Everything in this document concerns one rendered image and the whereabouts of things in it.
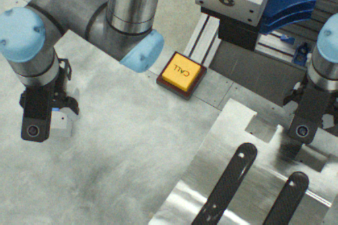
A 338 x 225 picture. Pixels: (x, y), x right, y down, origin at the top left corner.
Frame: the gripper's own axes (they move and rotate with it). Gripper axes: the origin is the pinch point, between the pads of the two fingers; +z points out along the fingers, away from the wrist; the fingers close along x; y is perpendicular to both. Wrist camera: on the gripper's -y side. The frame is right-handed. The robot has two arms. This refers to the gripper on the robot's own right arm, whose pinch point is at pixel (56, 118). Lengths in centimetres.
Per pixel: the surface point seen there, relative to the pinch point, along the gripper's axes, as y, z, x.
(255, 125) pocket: 1.5, -1.7, -39.8
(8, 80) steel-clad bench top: 9.2, 4.6, 12.3
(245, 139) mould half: -2.5, -4.4, -37.8
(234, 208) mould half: -15.8, -3.7, -36.6
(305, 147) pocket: -2.2, -2.1, -49.5
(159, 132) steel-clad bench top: 0.5, 4.6, -20.6
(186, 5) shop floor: 75, 85, -19
